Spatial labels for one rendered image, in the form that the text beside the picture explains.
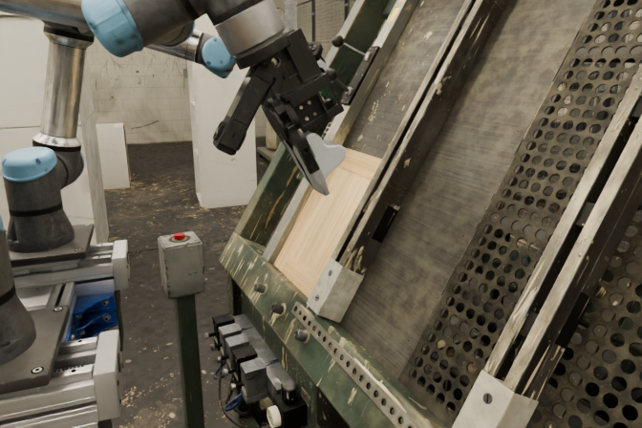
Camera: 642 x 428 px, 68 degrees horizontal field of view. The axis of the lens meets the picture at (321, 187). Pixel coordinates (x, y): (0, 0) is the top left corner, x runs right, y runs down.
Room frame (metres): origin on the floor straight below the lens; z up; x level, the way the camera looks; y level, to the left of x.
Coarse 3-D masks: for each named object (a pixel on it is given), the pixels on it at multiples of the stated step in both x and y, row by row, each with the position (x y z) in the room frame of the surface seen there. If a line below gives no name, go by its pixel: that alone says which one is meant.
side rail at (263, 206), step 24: (360, 0) 1.78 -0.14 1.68; (384, 0) 1.79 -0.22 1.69; (360, 24) 1.75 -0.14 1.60; (336, 48) 1.72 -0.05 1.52; (360, 48) 1.75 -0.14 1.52; (288, 168) 1.62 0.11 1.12; (264, 192) 1.57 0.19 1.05; (288, 192) 1.62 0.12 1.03; (264, 216) 1.57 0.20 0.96; (264, 240) 1.57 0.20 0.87
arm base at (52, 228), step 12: (60, 204) 1.15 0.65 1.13; (12, 216) 1.09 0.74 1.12; (24, 216) 1.08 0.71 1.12; (36, 216) 1.09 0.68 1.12; (48, 216) 1.11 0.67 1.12; (60, 216) 1.14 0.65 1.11; (12, 228) 1.09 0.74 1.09; (24, 228) 1.08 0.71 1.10; (36, 228) 1.08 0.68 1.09; (48, 228) 1.10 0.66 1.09; (60, 228) 1.12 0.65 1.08; (72, 228) 1.16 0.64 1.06; (12, 240) 1.08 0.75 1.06; (24, 240) 1.07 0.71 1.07; (36, 240) 1.08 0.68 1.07; (48, 240) 1.09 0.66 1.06; (60, 240) 1.11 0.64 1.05; (72, 240) 1.15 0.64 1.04; (24, 252) 1.07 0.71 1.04
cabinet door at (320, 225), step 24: (336, 168) 1.36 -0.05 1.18; (360, 168) 1.27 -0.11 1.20; (312, 192) 1.38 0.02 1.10; (336, 192) 1.29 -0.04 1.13; (360, 192) 1.21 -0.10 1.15; (312, 216) 1.32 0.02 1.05; (336, 216) 1.23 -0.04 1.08; (288, 240) 1.34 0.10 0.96; (312, 240) 1.25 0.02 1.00; (336, 240) 1.17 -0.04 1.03; (288, 264) 1.27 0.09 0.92; (312, 264) 1.19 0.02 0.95; (312, 288) 1.13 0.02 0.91
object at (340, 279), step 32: (480, 0) 1.19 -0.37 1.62; (448, 32) 1.21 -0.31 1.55; (480, 32) 1.18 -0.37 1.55; (448, 64) 1.14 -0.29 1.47; (416, 96) 1.17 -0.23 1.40; (448, 96) 1.14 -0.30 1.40; (416, 128) 1.10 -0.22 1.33; (384, 160) 1.12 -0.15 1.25; (416, 160) 1.10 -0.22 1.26; (384, 192) 1.06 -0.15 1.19; (352, 224) 1.07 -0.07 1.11; (384, 224) 1.06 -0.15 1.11; (352, 256) 1.02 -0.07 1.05; (320, 288) 1.03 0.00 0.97; (352, 288) 1.02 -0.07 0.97
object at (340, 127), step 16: (416, 0) 1.56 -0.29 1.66; (400, 16) 1.53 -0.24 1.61; (384, 32) 1.53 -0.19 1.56; (400, 32) 1.53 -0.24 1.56; (384, 48) 1.51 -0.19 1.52; (384, 64) 1.51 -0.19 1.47; (368, 80) 1.48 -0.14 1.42; (352, 112) 1.45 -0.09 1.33; (336, 128) 1.44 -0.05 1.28; (336, 144) 1.43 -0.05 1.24; (304, 192) 1.38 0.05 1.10; (288, 208) 1.40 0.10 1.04; (288, 224) 1.35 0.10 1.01; (272, 240) 1.37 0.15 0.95; (272, 256) 1.33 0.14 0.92
